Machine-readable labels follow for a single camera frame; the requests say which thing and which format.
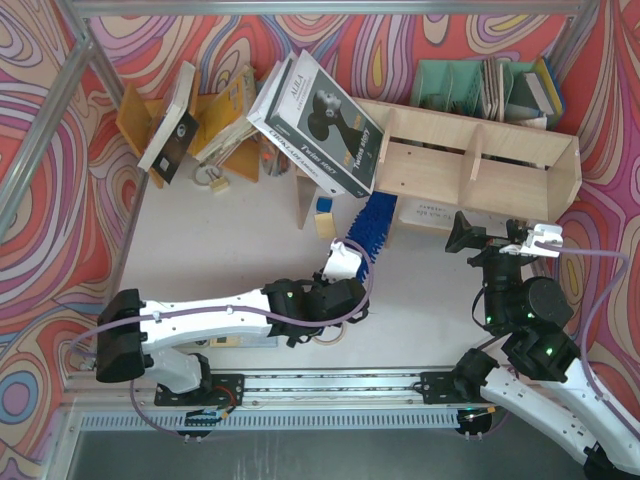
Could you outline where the blue microfiber duster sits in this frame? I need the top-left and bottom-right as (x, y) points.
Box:
(346, 192), (398, 263)

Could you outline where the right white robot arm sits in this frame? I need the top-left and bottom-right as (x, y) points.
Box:
(445, 212), (639, 479)

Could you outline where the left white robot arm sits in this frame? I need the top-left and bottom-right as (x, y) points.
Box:
(96, 275), (369, 395)

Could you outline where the light wooden bookshelf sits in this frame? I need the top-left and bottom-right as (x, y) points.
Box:
(294, 96), (584, 250)

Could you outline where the black detached gripper finger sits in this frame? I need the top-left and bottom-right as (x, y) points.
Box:
(286, 332), (306, 348)

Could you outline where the yellow sticky note pad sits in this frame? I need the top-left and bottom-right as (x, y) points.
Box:
(314, 212), (336, 240)

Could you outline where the small blue block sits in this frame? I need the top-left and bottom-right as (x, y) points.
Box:
(316, 197), (333, 213)

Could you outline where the grey yellow calculator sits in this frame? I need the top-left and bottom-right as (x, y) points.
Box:
(209, 336), (278, 349)

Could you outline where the teal file organizer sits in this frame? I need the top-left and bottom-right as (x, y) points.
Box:
(410, 57), (559, 129)

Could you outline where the pencil cup with pens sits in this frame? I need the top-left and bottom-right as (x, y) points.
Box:
(259, 137), (290, 177)

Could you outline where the gold binder clip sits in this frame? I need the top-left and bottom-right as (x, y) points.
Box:
(207, 170), (229, 192)

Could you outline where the blue yellow book in organizer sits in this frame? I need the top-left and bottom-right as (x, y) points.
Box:
(525, 57), (565, 124)

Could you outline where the black white Twins story book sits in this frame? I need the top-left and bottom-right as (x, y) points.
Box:
(247, 51), (384, 198)

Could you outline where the yellow books stack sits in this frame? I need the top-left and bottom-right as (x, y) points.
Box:
(193, 64), (257, 166)

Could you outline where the white black paperback book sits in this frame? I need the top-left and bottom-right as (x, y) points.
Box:
(138, 61), (199, 184)

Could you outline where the orange wooden book rack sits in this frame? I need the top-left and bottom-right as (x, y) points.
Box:
(116, 71), (259, 187)

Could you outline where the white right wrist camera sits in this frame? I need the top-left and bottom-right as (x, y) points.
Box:
(499, 223), (563, 258)

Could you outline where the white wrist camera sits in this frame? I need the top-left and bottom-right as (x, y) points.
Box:
(499, 223), (563, 258)
(321, 239), (363, 283)

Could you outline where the wooden tape ring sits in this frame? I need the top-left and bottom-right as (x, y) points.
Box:
(314, 327), (347, 346)

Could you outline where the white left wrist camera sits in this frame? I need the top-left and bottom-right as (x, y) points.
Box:
(321, 239), (363, 283)

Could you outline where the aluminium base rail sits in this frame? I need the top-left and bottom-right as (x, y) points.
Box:
(62, 367), (609, 431)

